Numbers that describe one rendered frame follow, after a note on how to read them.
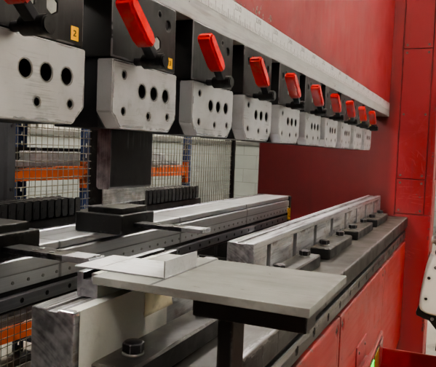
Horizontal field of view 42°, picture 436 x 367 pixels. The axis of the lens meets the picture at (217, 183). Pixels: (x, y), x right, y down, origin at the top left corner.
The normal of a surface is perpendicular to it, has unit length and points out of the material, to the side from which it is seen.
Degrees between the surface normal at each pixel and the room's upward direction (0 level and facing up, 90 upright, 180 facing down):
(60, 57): 90
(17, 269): 90
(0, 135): 90
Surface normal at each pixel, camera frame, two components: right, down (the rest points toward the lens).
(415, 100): -0.41, 0.04
